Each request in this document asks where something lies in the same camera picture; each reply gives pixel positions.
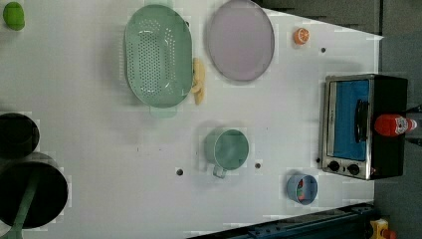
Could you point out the red ketchup bottle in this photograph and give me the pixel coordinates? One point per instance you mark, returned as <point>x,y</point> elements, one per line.
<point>394,125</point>

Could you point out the black robot base cylinder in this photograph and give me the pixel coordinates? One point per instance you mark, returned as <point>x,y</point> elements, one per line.
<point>19,136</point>

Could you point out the black toaster oven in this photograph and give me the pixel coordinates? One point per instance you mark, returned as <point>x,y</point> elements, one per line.
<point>350,145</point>

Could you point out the green mug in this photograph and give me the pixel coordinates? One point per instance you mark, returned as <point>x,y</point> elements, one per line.
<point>227,149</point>

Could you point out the yellow toy banana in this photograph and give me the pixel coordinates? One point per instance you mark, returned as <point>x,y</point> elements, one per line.
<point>198,88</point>

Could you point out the round lilac plate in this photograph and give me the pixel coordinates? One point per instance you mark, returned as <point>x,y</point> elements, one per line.
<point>241,40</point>

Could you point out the green perforated colander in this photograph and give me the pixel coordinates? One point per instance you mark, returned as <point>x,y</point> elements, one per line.
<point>158,58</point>

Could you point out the blue cup with toys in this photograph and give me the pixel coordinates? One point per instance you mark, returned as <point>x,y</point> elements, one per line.
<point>302,188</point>

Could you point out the orange slice toy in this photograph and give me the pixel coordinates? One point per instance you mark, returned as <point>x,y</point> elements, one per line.
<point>301,36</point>

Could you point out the yellow emergency stop button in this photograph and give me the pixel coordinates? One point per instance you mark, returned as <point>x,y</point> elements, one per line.
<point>381,230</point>

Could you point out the green lime toy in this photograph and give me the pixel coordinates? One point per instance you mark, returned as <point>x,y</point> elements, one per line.
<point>14,16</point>

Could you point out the blue metal frame rail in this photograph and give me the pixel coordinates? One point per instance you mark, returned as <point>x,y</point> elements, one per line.
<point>349,222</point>

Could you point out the black cylinder with green strap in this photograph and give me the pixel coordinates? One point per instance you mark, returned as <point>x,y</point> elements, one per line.
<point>34,191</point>

